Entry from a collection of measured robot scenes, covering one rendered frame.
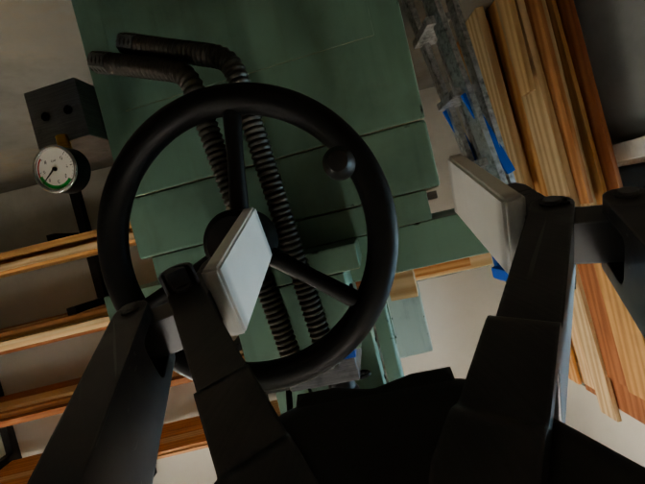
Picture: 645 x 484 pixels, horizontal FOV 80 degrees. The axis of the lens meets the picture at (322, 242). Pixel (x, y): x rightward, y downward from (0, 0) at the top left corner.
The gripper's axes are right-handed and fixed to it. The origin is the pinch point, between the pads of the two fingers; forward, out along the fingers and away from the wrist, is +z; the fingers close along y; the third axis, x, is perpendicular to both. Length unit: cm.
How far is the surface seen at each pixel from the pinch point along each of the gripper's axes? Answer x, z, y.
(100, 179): -19, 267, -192
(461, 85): -9, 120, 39
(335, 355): -16.0, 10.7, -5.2
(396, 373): -58, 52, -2
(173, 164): 0.9, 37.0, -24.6
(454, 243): -17.7, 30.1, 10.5
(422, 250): -17.6, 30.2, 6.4
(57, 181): 3.5, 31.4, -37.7
